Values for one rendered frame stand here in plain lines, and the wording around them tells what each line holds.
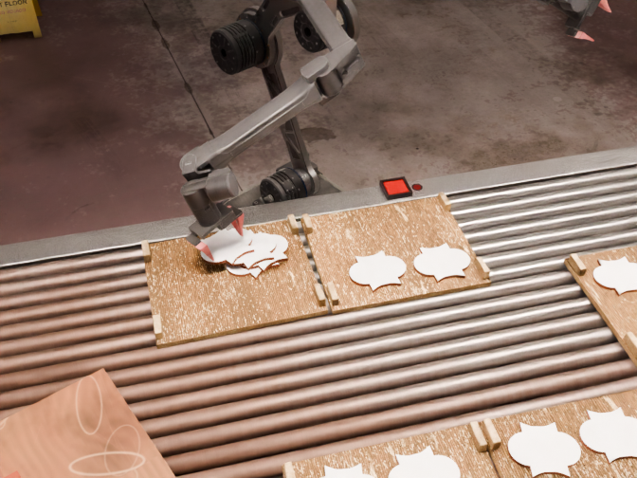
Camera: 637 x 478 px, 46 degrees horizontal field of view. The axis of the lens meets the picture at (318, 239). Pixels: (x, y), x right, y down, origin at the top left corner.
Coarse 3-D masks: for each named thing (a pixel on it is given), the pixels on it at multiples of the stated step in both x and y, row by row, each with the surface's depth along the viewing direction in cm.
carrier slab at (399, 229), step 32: (320, 224) 204; (352, 224) 204; (384, 224) 204; (416, 224) 204; (448, 224) 204; (320, 256) 194; (352, 256) 194; (416, 256) 194; (352, 288) 186; (384, 288) 186; (416, 288) 186; (448, 288) 186
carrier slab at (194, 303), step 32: (288, 224) 204; (160, 256) 194; (192, 256) 194; (288, 256) 194; (160, 288) 186; (192, 288) 186; (224, 288) 186; (256, 288) 186; (288, 288) 186; (192, 320) 178; (224, 320) 178; (256, 320) 178; (288, 320) 179
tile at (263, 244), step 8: (256, 240) 194; (264, 240) 194; (272, 240) 194; (256, 248) 192; (264, 248) 192; (272, 248) 192; (248, 256) 190; (256, 256) 190; (264, 256) 190; (272, 256) 190; (240, 264) 188; (248, 264) 188; (256, 264) 189
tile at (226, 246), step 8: (224, 232) 195; (232, 232) 195; (248, 232) 195; (208, 240) 193; (216, 240) 193; (224, 240) 193; (232, 240) 193; (240, 240) 193; (248, 240) 193; (216, 248) 190; (224, 248) 190; (232, 248) 190; (240, 248) 190; (248, 248) 190; (216, 256) 188; (224, 256) 188; (232, 256) 188; (240, 256) 189; (216, 264) 187; (232, 264) 187
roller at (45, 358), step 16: (560, 256) 197; (496, 272) 193; (512, 272) 193; (528, 272) 194; (544, 272) 195; (128, 336) 177; (144, 336) 177; (32, 352) 174; (48, 352) 173; (64, 352) 173; (80, 352) 174; (96, 352) 174; (112, 352) 175; (0, 368) 171; (16, 368) 171; (32, 368) 172
